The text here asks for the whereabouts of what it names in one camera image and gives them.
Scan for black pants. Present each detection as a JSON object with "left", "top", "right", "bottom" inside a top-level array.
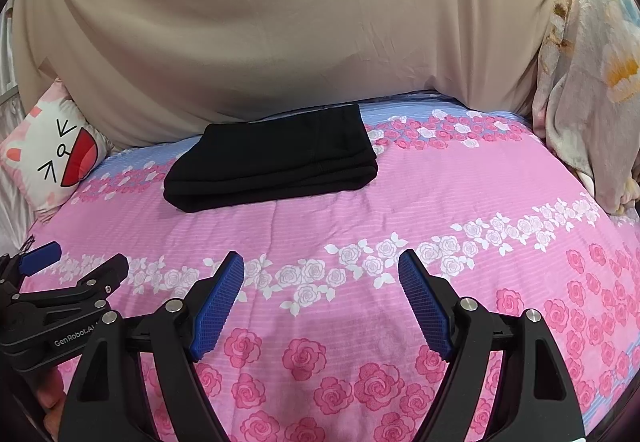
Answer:
[{"left": 164, "top": 104, "right": 379, "bottom": 213}]

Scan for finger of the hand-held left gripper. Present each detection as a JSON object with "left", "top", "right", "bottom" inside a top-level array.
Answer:
[
  {"left": 5, "top": 242, "right": 63, "bottom": 279},
  {"left": 12, "top": 253, "right": 130, "bottom": 309}
]

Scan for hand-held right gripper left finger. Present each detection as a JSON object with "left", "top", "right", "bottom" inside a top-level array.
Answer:
[{"left": 60, "top": 250, "right": 246, "bottom": 442}]

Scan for pale floral blanket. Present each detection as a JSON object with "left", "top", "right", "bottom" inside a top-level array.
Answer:
[{"left": 532, "top": 0, "right": 640, "bottom": 215}]

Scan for pink floral bed sheet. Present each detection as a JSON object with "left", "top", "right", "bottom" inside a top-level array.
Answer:
[{"left": 20, "top": 91, "right": 640, "bottom": 442}]

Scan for person's left hand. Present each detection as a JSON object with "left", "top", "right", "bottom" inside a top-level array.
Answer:
[{"left": 27, "top": 364, "right": 68, "bottom": 429}]

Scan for white satin cloth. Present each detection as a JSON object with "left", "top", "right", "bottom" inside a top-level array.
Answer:
[{"left": 0, "top": 167, "right": 38, "bottom": 253}]

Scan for beige cloth backdrop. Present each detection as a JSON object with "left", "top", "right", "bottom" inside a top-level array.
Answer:
[{"left": 11, "top": 0, "right": 561, "bottom": 154}]

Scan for white cat face pillow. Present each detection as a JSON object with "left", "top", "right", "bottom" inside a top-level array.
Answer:
[{"left": 0, "top": 77, "right": 112, "bottom": 214}]

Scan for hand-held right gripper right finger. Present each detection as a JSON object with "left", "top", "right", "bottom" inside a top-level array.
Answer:
[{"left": 398, "top": 249, "right": 589, "bottom": 442}]

